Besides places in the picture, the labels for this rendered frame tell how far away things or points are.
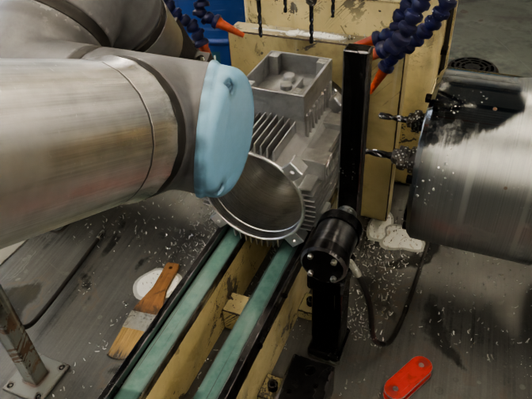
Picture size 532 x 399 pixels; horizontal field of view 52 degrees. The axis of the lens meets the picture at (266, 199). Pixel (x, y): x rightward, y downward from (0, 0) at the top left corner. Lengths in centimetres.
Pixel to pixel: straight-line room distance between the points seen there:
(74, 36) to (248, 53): 55
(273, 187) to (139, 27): 46
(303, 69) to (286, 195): 20
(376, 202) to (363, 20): 33
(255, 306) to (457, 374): 31
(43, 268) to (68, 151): 84
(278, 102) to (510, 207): 33
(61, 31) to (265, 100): 39
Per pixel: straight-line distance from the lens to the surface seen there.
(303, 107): 76
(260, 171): 92
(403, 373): 84
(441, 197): 72
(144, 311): 94
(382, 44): 70
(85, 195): 27
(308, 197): 75
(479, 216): 73
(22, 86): 25
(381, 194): 103
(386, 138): 96
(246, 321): 75
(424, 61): 101
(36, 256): 111
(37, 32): 45
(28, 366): 88
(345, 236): 69
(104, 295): 99
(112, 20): 48
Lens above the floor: 151
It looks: 40 degrees down
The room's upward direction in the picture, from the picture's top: 4 degrees counter-clockwise
